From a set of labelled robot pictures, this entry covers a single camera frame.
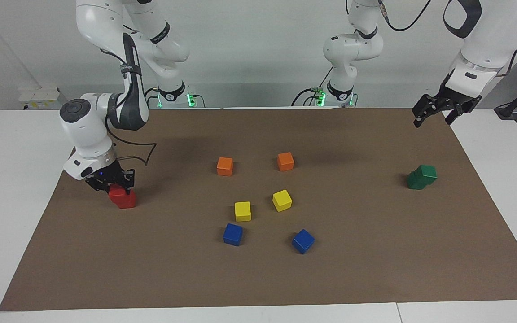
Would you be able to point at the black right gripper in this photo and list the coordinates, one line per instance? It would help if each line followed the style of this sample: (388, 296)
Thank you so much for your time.
(110, 177)

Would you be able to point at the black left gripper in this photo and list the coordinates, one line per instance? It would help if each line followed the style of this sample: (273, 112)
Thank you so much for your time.
(442, 101)

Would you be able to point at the red wooden cube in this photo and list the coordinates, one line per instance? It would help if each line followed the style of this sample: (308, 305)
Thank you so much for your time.
(117, 193)
(127, 202)

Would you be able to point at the green wooden cube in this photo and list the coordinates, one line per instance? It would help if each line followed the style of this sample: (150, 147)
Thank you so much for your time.
(414, 183)
(427, 173)

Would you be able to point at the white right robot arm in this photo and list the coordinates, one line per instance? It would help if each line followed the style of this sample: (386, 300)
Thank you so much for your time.
(85, 134)

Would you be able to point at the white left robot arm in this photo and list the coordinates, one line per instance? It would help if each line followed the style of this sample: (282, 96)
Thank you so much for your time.
(487, 45)

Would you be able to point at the orange wooden cube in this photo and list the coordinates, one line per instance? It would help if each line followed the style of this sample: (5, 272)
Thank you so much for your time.
(286, 161)
(225, 166)

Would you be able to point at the white power strip box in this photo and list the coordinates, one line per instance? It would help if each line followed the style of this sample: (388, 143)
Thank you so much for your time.
(43, 98)

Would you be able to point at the blue wooden cube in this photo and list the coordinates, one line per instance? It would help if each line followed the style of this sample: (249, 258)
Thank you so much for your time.
(303, 241)
(232, 234)

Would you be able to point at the yellow wooden cube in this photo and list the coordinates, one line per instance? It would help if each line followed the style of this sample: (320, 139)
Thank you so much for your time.
(243, 211)
(282, 200)

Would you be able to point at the brown table mat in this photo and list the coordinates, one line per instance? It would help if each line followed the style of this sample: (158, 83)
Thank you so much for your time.
(258, 278)

